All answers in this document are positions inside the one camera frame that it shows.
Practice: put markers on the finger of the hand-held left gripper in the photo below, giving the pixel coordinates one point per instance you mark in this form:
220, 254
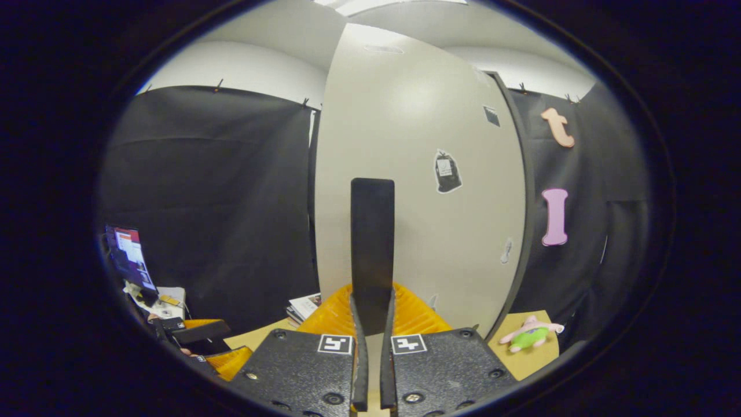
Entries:
200, 333
228, 362

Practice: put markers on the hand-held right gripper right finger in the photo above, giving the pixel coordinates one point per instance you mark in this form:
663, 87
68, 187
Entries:
386, 370

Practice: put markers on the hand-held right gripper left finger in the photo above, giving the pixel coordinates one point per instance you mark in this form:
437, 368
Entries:
360, 370

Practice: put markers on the grey cabinet door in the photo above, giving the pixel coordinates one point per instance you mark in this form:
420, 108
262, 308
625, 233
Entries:
417, 104

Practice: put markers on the white side table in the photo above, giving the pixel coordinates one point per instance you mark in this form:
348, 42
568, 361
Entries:
171, 310

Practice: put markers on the computer monitor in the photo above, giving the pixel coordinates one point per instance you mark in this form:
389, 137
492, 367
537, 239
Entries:
130, 255

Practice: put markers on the stack of books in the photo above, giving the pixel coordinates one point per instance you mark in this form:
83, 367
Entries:
304, 307

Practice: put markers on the black backdrop cloth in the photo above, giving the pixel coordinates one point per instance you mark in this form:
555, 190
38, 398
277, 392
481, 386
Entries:
220, 202

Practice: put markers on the pink and green plush toy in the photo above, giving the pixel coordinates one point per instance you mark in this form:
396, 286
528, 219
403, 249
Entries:
529, 337

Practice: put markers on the large ceiling light panel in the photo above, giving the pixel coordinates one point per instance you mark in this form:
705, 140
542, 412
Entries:
376, 4

